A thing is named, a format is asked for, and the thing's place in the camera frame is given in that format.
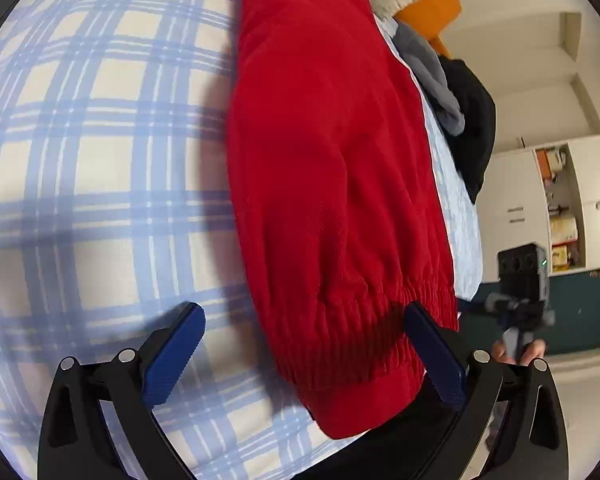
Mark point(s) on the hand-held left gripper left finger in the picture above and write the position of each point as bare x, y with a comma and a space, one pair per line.
175, 355

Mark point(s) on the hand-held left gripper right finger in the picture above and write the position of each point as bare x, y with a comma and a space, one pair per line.
437, 355

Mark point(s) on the red jacket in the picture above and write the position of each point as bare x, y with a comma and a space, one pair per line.
330, 160

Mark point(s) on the person's right hand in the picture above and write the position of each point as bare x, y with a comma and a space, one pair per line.
536, 350

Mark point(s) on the dark green board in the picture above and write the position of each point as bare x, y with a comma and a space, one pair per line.
590, 310

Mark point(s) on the light blue quilted blanket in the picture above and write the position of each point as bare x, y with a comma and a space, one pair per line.
460, 220

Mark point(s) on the white wardrobe cabinet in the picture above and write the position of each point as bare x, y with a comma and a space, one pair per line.
515, 185

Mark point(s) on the dark cloth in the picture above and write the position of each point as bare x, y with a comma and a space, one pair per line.
380, 450

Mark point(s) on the orange basket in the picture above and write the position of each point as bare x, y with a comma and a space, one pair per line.
547, 162

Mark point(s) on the black garment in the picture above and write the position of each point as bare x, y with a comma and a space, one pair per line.
475, 125

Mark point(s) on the white room door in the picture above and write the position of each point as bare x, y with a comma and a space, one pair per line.
545, 110

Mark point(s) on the blue plaid bed sheet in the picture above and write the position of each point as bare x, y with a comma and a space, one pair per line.
105, 160

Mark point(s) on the grey garment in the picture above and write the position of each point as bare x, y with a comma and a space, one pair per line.
425, 70

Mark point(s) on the orange bed headboard cushion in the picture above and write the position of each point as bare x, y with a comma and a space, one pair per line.
430, 7

